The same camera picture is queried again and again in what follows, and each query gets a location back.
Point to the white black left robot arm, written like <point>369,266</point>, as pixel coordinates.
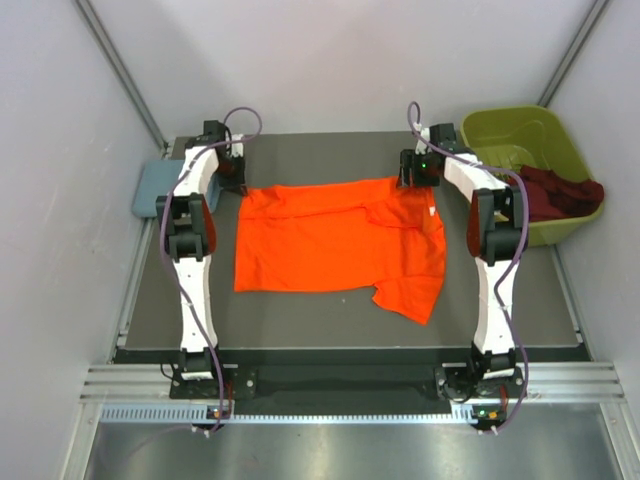
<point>188,241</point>

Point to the folded grey-blue t shirt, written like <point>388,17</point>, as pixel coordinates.
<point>156,179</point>

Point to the aluminium corner post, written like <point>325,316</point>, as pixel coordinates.
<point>586,27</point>
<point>92,20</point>

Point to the right aluminium corner post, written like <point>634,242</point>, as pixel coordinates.
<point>586,27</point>

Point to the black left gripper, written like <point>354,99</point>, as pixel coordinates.
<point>237,180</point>

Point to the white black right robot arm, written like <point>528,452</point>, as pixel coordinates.
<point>496,237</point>

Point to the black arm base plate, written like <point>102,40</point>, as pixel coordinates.
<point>426,381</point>

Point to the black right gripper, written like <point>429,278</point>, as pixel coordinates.
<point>409,160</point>

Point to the green plastic basket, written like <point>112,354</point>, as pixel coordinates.
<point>517,136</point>

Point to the dark red t shirt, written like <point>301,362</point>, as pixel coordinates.
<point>552,197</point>

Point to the left aluminium corner post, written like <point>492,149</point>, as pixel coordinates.
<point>92,20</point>

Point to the aluminium front frame rail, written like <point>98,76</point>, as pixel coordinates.
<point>564,382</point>

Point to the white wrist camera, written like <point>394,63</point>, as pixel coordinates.
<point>237,145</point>
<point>423,139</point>

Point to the orange t shirt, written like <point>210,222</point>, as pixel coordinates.
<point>344,236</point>

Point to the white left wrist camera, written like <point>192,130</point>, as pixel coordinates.
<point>237,145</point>

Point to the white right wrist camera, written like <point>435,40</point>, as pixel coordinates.
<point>423,139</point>

